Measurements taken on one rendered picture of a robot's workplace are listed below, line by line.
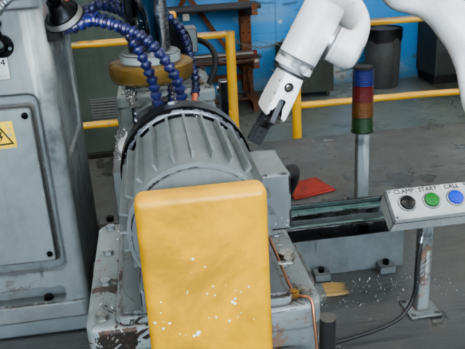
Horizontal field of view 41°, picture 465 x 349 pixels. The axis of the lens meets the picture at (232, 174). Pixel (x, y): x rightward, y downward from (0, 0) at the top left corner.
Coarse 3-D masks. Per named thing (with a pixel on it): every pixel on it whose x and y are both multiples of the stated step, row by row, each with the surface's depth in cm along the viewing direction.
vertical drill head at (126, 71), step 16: (128, 0) 126; (144, 0) 125; (160, 0) 126; (128, 16) 127; (144, 16) 126; (160, 16) 127; (160, 32) 128; (128, 48) 131; (176, 48) 133; (112, 64) 132; (128, 64) 129; (160, 64) 128; (176, 64) 128; (192, 64) 133; (112, 80) 132; (128, 80) 127; (144, 80) 126; (160, 80) 127; (128, 96) 131
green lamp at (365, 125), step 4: (372, 116) 176; (352, 120) 177; (356, 120) 175; (360, 120) 175; (364, 120) 175; (368, 120) 175; (372, 120) 176; (352, 124) 178; (356, 124) 176; (360, 124) 175; (364, 124) 175; (368, 124) 175; (372, 124) 177; (352, 128) 178; (356, 128) 176; (360, 128) 176; (364, 128) 175; (368, 128) 176; (372, 128) 178; (356, 132) 177; (360, 132) 176; (364, 132) 176; (368, 132) 176
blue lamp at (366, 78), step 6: (354, 72) 171; (360, 72) 170; (366, 72) 170; (372, 72) 171; (354, 78) 172; (360, 78) 171; (366, 78) 170; (372, 78) 171; (354, 84) 173; (360, 84) 171; (366, 84) 171; (372, 84) 172
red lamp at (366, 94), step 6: (354, 90) 173; (360, 90) 172; (366, 90) 172; (372, 90) 173; (354, 96) 174; (360, 96) 172; (366, 96) 172; (372, 96) 174; (360, 102) 173; (366, 102) 173
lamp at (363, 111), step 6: (354, 102) 174; (372, 102) 174; (354, 108) 175; (360, 108) 174; (366, 108) 174; (372, 108) 175; (354, 114) 176; (360, 114) 174; (366, 114) 174; (372, 114) 176
